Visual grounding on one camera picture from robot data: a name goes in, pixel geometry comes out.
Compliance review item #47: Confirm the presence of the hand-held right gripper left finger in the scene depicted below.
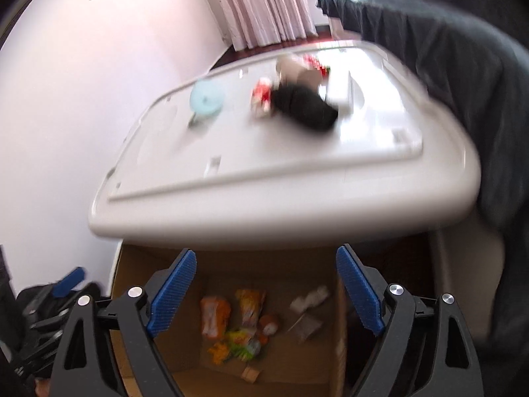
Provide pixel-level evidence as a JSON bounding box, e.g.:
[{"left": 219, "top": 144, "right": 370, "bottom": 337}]
[{"left": 50, "top": 248, "right": 197, "bottom": 397}]

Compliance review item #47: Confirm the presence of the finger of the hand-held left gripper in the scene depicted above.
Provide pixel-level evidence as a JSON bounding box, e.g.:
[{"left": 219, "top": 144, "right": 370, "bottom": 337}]
[{"left": 53, "top": 267, "right": 86, "bottom": 298}]

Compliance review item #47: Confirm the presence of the pink patterned curtain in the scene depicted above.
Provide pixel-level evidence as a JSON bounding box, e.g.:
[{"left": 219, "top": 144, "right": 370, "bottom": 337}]
[{"left": 209, "top": 0, "right": 319, "bottom": 50}]

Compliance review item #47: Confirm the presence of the brown cardboard box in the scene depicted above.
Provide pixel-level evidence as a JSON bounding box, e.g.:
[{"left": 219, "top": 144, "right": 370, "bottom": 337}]
[{"left": 109, "top": 244, "right": 352, "bottom": 397}]

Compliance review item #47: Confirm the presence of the orange plastic snack bag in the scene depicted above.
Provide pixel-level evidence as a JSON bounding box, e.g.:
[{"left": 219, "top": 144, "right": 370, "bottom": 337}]
[{"left": 235, "top": 288, "right": 266, "bottom": 328}]

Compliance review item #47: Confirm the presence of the red snack packet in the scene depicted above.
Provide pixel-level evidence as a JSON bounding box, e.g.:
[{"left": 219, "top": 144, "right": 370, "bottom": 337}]
[{"left": 304, "top": 53, "right": 332, "bottom": 79}]

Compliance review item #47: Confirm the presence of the brown and white plush toy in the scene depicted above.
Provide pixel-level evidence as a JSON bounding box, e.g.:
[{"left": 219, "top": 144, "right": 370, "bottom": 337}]
[{"left": 258, "top": 314, "right": 280, "bottom": 336}]

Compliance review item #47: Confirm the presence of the green snack packet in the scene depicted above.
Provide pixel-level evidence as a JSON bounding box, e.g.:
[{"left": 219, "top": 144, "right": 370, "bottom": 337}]
[{"left": 225, "top": 328, "right": 263, "bottom": 360}]

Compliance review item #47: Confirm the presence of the light blue round lid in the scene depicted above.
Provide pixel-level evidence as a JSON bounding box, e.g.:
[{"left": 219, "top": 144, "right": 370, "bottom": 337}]
[{"left": 189, "top": 80, "right": 226, "bottom": 117}]

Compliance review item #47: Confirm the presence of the dark blue sofa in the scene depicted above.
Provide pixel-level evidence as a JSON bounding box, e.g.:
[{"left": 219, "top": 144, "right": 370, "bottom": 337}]
[{"left": 316, "top": 0, "right": 529, "bottom": 397}]

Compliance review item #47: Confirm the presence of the white tissue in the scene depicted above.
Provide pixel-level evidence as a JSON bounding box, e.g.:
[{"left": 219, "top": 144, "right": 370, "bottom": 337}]
[{"left": 289, "top": 285, "right": 331, "bottom": 313}]

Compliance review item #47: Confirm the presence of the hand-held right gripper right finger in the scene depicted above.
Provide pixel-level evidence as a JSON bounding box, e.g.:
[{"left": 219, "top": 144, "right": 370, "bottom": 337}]
[{"left": 336, "top": 243, "right": 484, "bottom": 397}]

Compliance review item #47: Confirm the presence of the white plastic storage box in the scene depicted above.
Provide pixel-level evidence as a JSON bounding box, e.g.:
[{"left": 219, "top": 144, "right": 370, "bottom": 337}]
[{"left": 89, "top": 40, "right": 507, "bottom": 340}]

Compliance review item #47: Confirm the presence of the clear plastic wrapper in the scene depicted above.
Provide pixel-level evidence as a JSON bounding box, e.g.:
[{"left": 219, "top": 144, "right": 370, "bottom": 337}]
[{"left": 288, "top": 313, "right": 324, "bottom": 343}]

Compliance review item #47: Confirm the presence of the red and white packet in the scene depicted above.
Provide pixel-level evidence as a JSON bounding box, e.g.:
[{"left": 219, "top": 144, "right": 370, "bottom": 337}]
[{"left": 251, "top": 78, "right": 274, "bottom": 117}]

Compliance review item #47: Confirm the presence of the orange spout pouch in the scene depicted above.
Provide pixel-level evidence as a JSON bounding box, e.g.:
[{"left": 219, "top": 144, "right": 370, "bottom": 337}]
[{"left": 200, "top": 295, "right": 231, "bottom": 338}]

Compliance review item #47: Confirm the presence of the yellow toy dinosaur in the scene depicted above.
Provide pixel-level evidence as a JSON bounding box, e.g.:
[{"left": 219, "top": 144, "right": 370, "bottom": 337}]
[{"left": 207, "top": 341, "right": 232, "bottom": 365}]

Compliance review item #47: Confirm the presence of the black cloth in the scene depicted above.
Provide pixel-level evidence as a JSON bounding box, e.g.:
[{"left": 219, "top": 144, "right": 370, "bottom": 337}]
[{"left": 272, "top": 83, "right": 338, "bottom": 133}]

